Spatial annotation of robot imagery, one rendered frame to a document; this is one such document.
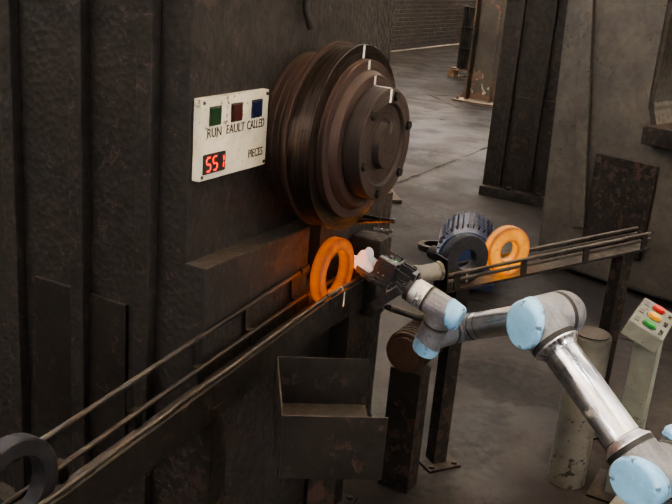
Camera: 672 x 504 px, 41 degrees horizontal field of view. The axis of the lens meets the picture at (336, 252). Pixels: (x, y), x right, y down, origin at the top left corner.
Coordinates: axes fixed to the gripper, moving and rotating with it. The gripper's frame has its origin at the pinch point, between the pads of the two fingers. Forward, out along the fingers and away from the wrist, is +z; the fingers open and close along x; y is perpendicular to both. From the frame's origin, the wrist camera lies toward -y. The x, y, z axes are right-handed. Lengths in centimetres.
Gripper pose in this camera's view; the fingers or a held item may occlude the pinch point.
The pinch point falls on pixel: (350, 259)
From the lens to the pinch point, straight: 250.2
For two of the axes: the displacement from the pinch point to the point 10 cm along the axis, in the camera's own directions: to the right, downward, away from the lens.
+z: -8.0, -5.0, 3.2
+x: -4.9, 2.4, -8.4
